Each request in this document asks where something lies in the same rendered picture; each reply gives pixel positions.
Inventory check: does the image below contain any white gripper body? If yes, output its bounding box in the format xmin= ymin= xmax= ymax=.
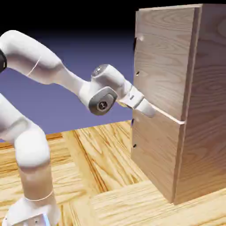
xmin=132 ymin=98 xmax=157 ymax=118

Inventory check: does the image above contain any short light wood cabinet door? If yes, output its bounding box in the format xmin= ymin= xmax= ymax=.
xmin=131 ymin=109 xmax=186 ymax=204

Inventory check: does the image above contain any long dark door handle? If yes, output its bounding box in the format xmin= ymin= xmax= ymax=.
xmin=132 ymin=34 xmax=145 ymax=78

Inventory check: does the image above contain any tall light wood cabinet door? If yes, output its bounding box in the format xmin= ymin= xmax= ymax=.
xmin=133 ymin=8 xmax=197 ymax=123

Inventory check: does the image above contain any short dark door handle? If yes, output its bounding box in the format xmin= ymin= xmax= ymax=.
xmin=130 ymin=117 xmax=138 ymax=149

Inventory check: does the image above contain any light wood cabinet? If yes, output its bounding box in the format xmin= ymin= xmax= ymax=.
xmin=130 ymin=3 xmax=226 ymax=206

